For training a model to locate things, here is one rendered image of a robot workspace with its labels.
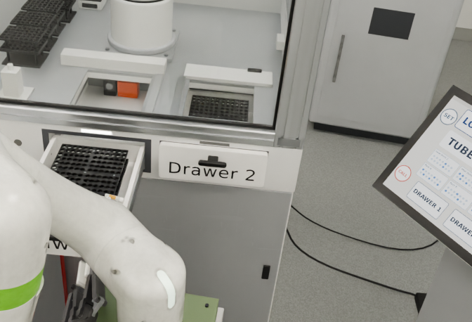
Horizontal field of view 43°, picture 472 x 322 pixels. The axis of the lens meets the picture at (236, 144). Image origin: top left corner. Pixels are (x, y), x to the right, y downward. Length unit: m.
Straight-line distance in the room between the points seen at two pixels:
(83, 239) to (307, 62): 0.68
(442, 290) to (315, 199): 1.41
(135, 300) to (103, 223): 0.16
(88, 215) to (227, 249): 0.79
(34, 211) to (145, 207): 0.98
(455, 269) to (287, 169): 0.49
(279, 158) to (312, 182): 1.44
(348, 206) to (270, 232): 1.21
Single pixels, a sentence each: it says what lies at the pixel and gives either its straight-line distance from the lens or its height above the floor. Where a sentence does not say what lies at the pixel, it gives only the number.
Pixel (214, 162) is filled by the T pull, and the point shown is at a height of 0.91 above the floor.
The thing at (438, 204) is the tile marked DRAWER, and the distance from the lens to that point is 1.44.
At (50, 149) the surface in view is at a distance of 1.66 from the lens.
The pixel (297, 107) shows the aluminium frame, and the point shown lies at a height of 1.07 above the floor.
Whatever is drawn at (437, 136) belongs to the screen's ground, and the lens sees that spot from 1.49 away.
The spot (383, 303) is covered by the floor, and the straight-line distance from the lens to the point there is 2.58.
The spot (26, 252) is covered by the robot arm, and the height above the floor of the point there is 1.28.
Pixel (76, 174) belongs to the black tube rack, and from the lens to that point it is 1.55.
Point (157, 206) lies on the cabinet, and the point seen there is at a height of 0.70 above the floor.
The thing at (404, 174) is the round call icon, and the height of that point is 1.02.
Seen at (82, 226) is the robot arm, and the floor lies 1.09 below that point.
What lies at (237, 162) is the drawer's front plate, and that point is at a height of 0.90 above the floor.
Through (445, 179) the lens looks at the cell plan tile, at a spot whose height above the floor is 1.05.
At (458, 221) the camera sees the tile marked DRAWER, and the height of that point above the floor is 1.01.
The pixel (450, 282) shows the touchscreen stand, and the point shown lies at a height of 0.78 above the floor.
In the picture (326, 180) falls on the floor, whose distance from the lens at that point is 3.09.
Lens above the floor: 1.86
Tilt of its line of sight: 35 degrees down
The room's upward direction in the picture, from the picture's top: 6 degrees clockwise
